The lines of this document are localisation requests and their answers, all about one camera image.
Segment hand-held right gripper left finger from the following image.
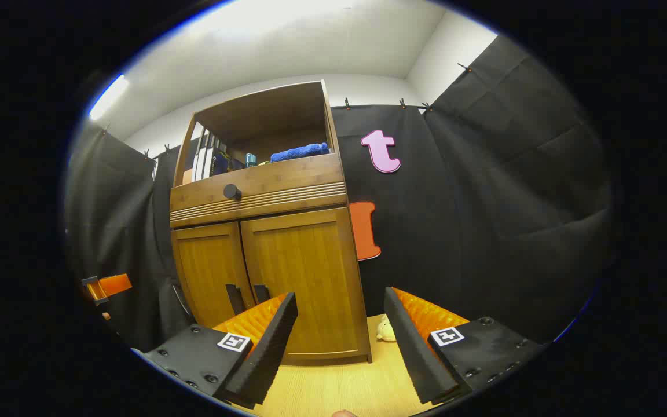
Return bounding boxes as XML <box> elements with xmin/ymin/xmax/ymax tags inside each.
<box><xmin>131</xmin><ymin>291</ymin><xmax>299</xmax><ymax>411</ymax></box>

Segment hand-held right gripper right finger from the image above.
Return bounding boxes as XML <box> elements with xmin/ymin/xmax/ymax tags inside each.
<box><xmin>383</xmin><ymin>286</ymin><xmax>545</xmax><ymax>406</ymax></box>

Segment wooden shoe cabinet door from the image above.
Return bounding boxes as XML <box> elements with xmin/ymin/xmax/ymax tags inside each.
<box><xmin>171</xmin><ymin>222</ymin><xmax>256</xmax><ymax>328</ymax></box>
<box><xmin>240</xmin><ymin>207</ymin><xmax>372</xmax><ymax>363</ymax></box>

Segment wooden double-door shoe cabinet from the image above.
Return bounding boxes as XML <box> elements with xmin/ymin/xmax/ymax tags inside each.
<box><xmin>170</xmin><ymin>80</ymin><xmax>373</xmax><ymax>365</ymax></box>

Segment cream plush toy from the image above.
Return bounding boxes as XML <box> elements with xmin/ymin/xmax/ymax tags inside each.
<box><xmin>376</xmin><ymin>314</ymin><xmax>398</xmax><ymax>343</ymax></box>

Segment black backdrop cloth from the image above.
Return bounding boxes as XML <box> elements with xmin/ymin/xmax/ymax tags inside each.
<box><xmin>64</xmin><ymin>35</ymin><xmax>615</xmax><ymax>354</ymax></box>

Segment dark cover upright book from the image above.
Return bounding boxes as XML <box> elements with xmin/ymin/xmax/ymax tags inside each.
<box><xmin>213</xmin><ymin>145</ymin><xmax>231</xmax><ymax>176</ymax></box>

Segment ceiling light panel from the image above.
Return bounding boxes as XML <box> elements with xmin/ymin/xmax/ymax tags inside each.
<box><xmin>89</xmin><ymin>74</ymin><xmax>130</xmax><ymax>121</ymax></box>

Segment blue folded towel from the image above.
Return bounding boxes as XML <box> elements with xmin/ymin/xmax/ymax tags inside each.
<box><xmin>270</xmin><ymin>143</ymin><xmax>331</xmax><ymax>163</ymax></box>

